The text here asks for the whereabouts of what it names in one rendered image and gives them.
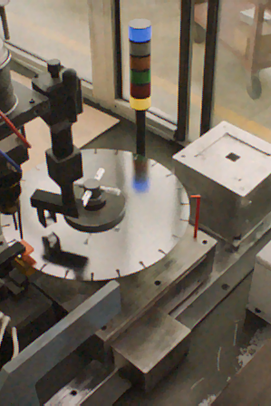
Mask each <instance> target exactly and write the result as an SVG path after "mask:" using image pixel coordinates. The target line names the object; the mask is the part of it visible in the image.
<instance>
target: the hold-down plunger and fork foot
mask: <svg viewBox="0 0 271 406"><path fill-rule="evenodd" d="M60 192H61V194H57V193H54V192H50V191H46V190H42V189H38V188H36V189H35V191H34V194H33V195H32V196H31V197H30V202H31V207H32V208H35V209H36V213H37V218H38V222H39V223H40V224H41V225H42V226H43V227H44V228H47V224H46V218H45V213H44V212H45V211H48V213H49V214H50V215H51V216H52V217H53V221H54V223H57V222H58V220H57V215H56V214H58V215H62V216H66V217H69V218H76V219H79V217H80V215H81V214H82V212H83V211H84V200H83V199H80V198H76V197H75V190H74V183H73V184H72V185H69V186H65V187H63V188H60Z"/></svg>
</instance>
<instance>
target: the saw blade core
mask: <svg viewBox="0 0 271 406"><path fill-rule="evenodd" d="M116 152H117V150H108V149H96V153H97V154H94V153H95V149H92V150H82V163H83V173H84V177H83V178H82V179H79V180H77V181H79V182H84V181H85V180H87V179H94V178H95V176H96V174H97V173H98V171H99V169H104V173H103V175H102V178H101V179H100V182H102V183H107V184H110V185H113V186H114V187H116V188H117V189H119V190H120V191H121V192H122V193H123V195H124V196H125V198H126V211H125V214H124V216H123V217H122V218H121V220H119V221H118V222H117V223H116V224H114V225H112V226H110V227H106V228H103V229H97V230H86V229H83V228H81V227H77V226H74V225H73V224H71V223H70V222H68V221H67V220H66V219H65V218H64V217H63V216H62V215H58V214H56V215H57V220H58V222H57V223H54V222H53V224H52V225H50V226H49V227H47V228H44V227H43V226H42V225H41V224H40V223H39V222H38V218H37V213H36V209H35V208H32V207H31V202H30V197H31V196H32V195H33V194H34V191H35V189H42V190H46V191H50V192H54V193H57V194H61V192H60V188H59V187H58V186H57V184H56V183H55V182H54V181H53V180H52V179H50V178H49V177H48V172H47V166H46V160H45V161H43V162H41V163H39V164H38V165H36V166H35V167H33V168H31V169H29V170H28V171H27V172H25V174H24V175H23V176H22V178H21V180H20V186H21V188H22V194H21V196H20V197H19V200H20V207H21V208H20V212H21V223H22V231H23V239H24V241H25V242H26V243H28V244H29V245H30V246H32V247H33V248H34V252H33V253H31V254H30V255H28V256H27V257H26V258H23V259H22V260H23V261H24V262H25V263H26V264H27V265H29V266H30V267H32V268H34V269H36V270H38V271H40V270H41V269H42V268H43V267H44V265H47V266H45V267H44V268H43V269H42V271H41V272H43V273H46V274H47V275H50V276H55V277H60V278H63V279H64V277H65V275H66V271H69V273H68V274H67V276H66V279H70V280H78V281H91V279H92V276H91V274H94V275H93V281H97V280H100V281H106V280H112V279H116V278H119V275H118V272H116V271H117V270H120V275H121V277H124V276H129V275H132V274H135V273H137V272H140V271H141V270H143V269H145V267H144V266H143V265H142V264H140V262H142V263H143V264H144V265H145V266H146V268H148V267H150V266H152V265H154V264H156V263H157V262H159V261H160V260H161V259H162V258H163V257H164V256H165V254H166V255H167V254H168V252H169V251H170V250H171V249H172V248H173V247H174V246H175V245H177V244H178V242H179V240H180V239H181V237H182V236H183V235H184V232H185V230H186V228H187V225H188V222H189V198H188V195H187V192H186V190H185V189H184V187H183V186H182V184H181V183H180V181H179V180H178V179H177V178H176V177H175V175H174V174H173V175H172V173H171V172H170V171H169V170H168V169H166V168H165V167H163V166H162V165H160V164H159V163H158V164H157V162H156V161H154V160H152V159H149V158H146V157H144V156H141V155H139V157H138V154H135V153H132V152H128V151H123V150H119V151H118V153H117V154H118V155H115V154H116ZM137 157H138V158H137ZM136 158H137V159H136ZM155 164H156V165H155ZM154 165H155V166H154ZM152 166H154V167H152ZM37 169H39V170H37ZM166 177H168V178H166ZM23 181H25V182H23ZM176 189H178V190H176ZM181 204H183V206H181ZM15 216H16V220H17V225H18V229H19V221H18V211H17V212H16V213H15ZM0 220H1V228H2V232H3V234H6V233H8V232H11V231H12V233H13V234H11V235H8V236H6V237H5V236H4V237H5V240H6V242H7V244H8V246H10V245H12V244H13V243H14V242H15V241H16V242H17V241H22V240H21V237H20V229H19V230H17V231H16V230H15V224H14V220H13V215H4V214H2V213H1V217H0ZM180 220H183V221H180ZM185 221H187V222H185ZM7 225H10V226H9V227H7ZM173 236H175V237H173ZM13 240H15V241H13ZM12 241H13V242H12ZM159 250H162V252H164V253H165V254H164V253H162V252H161V251H159Z"/></svg>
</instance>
